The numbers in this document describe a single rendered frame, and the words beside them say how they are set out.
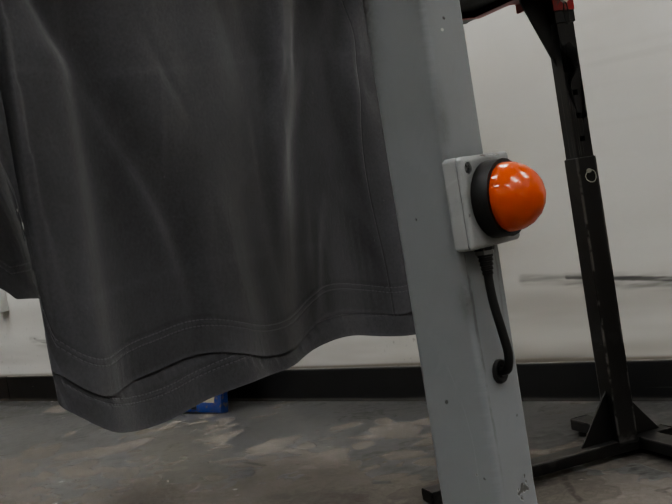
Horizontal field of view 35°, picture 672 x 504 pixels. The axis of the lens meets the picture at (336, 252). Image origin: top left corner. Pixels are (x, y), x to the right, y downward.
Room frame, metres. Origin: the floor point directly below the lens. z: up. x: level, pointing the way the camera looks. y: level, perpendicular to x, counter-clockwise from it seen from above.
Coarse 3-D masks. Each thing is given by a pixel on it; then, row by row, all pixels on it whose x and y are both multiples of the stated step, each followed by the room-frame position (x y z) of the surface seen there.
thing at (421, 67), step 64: (384, 0) 0.59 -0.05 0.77; (448, 0) 0.59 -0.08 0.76; (384, 64) 0.59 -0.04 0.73; (448, 64) 0.59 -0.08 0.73; (384, 128) 0.60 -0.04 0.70; (448, 128) 0.58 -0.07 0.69; (448, 192) 0.57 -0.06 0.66; (448, 256) 0.58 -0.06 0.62; (448, 320) 0.58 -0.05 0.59; (448, 384) 0.59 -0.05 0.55; (512, 384) 0.60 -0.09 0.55; (448, 448) 0.59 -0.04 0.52; (512, 448) 0.59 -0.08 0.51
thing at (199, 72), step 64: (0, 0) 0.71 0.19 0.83; (64, 0) 0.76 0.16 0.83; (128, 0) 0.79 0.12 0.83; (192, 0) 0.84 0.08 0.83; (256, 0) 0.91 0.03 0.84; (320, 0) 0.98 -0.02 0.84; (0, 64) 0.71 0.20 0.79; (64, 64) 0.75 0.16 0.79; (128, 64) 0.79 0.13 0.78; (192, 64) 0.84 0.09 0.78; (256, 64) 0.91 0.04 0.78; (320, 64) 0.97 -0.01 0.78; (0, 128) 0.71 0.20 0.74; (64, 128) 0.74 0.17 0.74; (128, 128) 0.79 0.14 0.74; (192, 128) 0.83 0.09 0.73; (256, 128) 0.90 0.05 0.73; (320, 128) 0.96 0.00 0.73; (64, 192) 0.73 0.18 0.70; (128, 192) 0.79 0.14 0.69; (192, 192) 0.83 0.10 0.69; (256, 192) 0.89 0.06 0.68; (320, 192) 0.95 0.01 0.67; (384, 192) 1.00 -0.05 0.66; (64, 256) 0.73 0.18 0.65; (128, 256) 0.78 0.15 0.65; (192, 256) 0.82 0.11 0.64; (256, 256) 0.87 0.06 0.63; (320, 256) 0.95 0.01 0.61; (384, 256) 1.00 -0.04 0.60; (64, 320) 0.72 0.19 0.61; (128, 320) 0.77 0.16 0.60; (192, 320) 0.81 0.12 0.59; (256, 320) 0.86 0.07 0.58; (320, 320) 0.94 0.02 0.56; (384, 320) 0.99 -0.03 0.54; (64, 384) 0.72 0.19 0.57; (128, 384) 0.77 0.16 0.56; (192, 384) 0.81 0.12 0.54
